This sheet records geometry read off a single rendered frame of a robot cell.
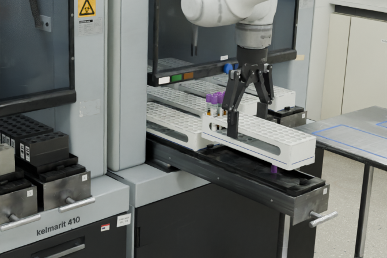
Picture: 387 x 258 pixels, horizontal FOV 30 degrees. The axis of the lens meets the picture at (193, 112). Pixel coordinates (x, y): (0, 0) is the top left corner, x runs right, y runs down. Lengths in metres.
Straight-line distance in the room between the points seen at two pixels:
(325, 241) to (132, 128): 1.58
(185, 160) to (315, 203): 0.38
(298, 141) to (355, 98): 2.73
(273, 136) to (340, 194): 2.15
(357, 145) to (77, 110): 0.77
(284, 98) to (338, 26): 2.14
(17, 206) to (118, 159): 0.37
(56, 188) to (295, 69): 1.01
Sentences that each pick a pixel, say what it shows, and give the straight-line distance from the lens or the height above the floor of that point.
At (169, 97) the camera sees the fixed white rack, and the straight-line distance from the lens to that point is 2.23.
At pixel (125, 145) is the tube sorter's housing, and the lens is 1.97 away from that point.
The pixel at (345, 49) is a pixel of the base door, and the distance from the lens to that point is 4.42.
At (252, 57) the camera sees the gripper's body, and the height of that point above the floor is 1.10.
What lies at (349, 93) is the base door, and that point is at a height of 0.36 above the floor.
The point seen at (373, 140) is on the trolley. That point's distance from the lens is 2.11.
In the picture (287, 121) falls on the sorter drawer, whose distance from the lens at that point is 2.31.
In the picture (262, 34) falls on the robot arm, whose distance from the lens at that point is 1.73.
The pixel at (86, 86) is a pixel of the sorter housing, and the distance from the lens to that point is 1.84.
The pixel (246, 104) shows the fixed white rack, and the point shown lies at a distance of 2.19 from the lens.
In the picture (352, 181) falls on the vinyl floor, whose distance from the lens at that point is 4.06.
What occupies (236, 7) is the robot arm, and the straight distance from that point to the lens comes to 1.57.
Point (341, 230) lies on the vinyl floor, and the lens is 3.46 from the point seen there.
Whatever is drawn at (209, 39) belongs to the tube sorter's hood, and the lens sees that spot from 2.07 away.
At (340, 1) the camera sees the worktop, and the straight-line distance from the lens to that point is 4.39.
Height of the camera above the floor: 1.47
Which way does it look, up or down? 17 degrees down
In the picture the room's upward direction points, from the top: 2 degrees clockwise
